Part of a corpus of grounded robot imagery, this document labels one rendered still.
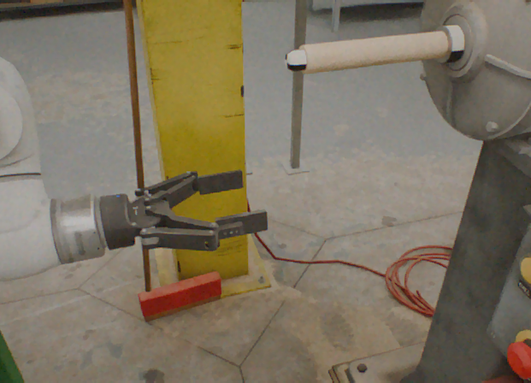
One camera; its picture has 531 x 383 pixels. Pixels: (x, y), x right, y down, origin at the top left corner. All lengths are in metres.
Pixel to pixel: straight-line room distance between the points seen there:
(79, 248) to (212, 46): 0.94
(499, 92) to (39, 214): 0.58
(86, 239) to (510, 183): 0.65
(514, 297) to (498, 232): 0.29
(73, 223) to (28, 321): 1.43
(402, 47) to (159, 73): 0.98
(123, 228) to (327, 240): 1.62
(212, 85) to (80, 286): 1.01
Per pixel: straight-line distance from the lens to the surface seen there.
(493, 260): 0.99
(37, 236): 0.70
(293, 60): 0.60
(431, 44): 0.67
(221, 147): 1.66
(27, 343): 2.03
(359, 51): 0.62
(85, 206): 0.70
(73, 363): 1.92
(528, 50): 0.63
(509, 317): 0.70
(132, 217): 0.71
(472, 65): 0.68
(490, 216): 0.97
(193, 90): 1.56
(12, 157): 0.70
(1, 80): 0.73
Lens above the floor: 1.47
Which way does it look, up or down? 36 degrees down
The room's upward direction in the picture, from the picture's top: straight up
